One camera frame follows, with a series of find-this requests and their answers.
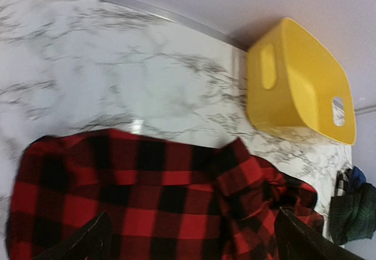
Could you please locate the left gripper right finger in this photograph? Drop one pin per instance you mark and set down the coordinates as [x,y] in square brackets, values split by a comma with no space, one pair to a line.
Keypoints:
[296,240]

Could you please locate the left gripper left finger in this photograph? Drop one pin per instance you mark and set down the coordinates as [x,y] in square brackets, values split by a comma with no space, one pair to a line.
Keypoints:
[91,241]

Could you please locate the dark green plaid skirt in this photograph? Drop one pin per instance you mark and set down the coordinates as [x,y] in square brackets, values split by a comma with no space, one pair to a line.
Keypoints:
[352,216]

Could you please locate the red black plaid shirt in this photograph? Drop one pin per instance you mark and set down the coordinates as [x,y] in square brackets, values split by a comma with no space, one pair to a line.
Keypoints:
[165,200]

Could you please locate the folded blue garment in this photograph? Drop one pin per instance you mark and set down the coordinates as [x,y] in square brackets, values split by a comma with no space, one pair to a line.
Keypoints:
[358,178]

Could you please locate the yellow plastic basket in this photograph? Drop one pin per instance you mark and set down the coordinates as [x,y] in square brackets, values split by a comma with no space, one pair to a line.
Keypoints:
[295,85]

